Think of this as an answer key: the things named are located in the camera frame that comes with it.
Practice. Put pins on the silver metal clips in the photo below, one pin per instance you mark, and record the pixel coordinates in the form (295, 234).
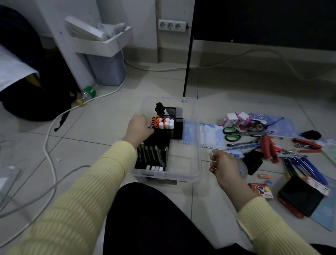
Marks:
(291, 154)

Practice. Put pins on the small blue eraser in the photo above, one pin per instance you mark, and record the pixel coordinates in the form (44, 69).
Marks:
(268, 182)

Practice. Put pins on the clear plastic storage box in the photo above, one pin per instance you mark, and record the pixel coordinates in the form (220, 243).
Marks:
(185, 163)

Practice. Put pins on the person's right fingers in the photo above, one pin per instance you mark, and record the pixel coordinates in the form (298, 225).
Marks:
(214, 163)

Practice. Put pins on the red stapler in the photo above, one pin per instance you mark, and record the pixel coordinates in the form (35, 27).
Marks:
(267, 148)

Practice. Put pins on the blue pen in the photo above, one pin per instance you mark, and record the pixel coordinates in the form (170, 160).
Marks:
(244, 147)

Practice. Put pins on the blue white spiral notebook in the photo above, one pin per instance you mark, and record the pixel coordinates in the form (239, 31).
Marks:
(212, 136)

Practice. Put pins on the white hanging tray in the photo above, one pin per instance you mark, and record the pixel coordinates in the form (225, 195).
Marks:
(102, 47)

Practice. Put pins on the black table panel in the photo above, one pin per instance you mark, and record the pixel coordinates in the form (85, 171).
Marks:
(262, 21)

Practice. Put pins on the light blue plastic folder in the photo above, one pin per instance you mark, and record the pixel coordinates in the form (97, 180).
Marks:
(326, 210)

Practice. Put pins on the bundle of blue pens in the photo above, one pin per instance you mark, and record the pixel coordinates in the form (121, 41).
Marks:
(309, 169)

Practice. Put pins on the person's left hand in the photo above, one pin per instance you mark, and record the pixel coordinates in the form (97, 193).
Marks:
(137, 129)

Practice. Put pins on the black metal table leg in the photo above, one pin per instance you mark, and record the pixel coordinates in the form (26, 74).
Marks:
(187, 68)

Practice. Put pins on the orange eraser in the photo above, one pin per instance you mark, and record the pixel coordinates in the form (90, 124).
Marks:
(263, 176)

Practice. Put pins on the white paper sheet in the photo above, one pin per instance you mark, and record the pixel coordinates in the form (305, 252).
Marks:
(13, 69)

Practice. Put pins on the row of white erasers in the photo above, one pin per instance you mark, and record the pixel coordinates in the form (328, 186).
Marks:
(154, 168)

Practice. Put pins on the white desk side panel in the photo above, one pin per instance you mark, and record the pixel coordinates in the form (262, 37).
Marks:
(73, 52)

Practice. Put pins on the black case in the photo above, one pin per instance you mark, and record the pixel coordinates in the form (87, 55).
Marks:
(252, 160)

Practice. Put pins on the red notebook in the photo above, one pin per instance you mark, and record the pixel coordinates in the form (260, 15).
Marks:
(290, 207)

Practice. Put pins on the person's left fingers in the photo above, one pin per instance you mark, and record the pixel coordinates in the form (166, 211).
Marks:
(148, 125)

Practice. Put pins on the row of grey utility knives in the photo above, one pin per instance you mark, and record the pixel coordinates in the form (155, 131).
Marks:
(152, 155)

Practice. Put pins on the green plastic bottle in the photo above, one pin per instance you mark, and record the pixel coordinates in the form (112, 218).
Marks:
(88, 94)

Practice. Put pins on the black clips bundle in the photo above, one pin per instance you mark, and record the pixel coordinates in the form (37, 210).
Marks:
(159, 107)

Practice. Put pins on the black bag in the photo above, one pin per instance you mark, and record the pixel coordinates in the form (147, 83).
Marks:
(39, 102)

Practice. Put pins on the red paper packet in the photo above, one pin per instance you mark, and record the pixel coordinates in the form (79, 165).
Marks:
(261, 190)

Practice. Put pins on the person's left forearm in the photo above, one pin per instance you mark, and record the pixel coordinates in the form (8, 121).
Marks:
(86, 199)

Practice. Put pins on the person's right hand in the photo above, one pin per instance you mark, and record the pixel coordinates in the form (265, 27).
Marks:
(226, 168)

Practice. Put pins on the person's black trouser leg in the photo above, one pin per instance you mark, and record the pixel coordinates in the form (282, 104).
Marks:
(152, 223)

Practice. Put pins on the white flat box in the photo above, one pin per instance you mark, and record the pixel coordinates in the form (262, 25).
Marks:
(84, 29)

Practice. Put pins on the black pouch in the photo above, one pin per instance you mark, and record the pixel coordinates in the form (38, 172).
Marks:
(311, 135)

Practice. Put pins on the black mesh desk organizer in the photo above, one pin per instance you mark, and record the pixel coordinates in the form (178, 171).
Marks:
(178, 128)

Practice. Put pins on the group of white glue sticks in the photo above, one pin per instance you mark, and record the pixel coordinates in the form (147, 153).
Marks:
(168, 124)

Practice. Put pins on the clear adhesive tape roll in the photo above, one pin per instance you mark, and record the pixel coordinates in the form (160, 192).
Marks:
(242, 169)

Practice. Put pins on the grey waste bin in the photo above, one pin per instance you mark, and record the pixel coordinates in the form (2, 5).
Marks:
(107, 69)

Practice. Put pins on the pink white tape dispenser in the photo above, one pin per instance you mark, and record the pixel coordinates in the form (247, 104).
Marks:
(244, 118)
(231, 119)

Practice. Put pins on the white wall socket strip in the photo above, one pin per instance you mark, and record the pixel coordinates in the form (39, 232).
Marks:
(172, 25)

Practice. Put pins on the black pen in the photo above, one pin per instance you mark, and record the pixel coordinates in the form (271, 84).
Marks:
(242, 143)

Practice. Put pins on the person's right forearm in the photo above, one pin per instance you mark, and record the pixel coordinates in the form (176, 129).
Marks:
(262, 223)

